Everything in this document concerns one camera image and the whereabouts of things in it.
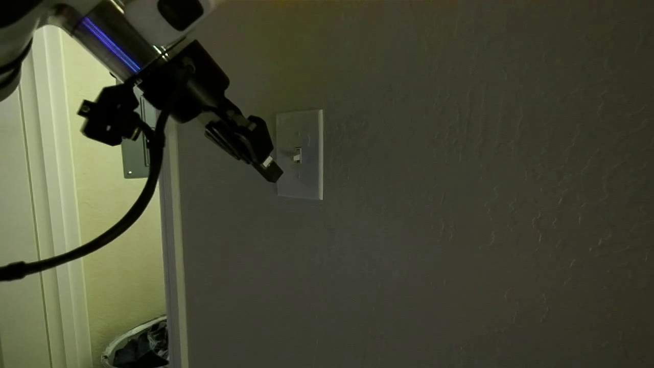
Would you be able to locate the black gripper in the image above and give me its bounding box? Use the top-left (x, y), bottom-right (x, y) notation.
top-left (140, 40), bottom-right (283, 181)

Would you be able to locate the white wall light switch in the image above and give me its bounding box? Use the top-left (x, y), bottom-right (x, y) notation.
top-left (277, 111), bottom-right (325, 201)

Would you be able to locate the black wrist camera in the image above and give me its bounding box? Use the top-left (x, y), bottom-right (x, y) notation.
top-left (78, 83), bottom-right (141, 145)

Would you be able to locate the robot arm with blue ring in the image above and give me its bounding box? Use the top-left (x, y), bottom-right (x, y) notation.
top-left (0, 0), bottom-right (222, 101)

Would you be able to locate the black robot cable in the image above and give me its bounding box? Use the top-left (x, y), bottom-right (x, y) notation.
top-left (0, 109), bottom-right (171, 285)

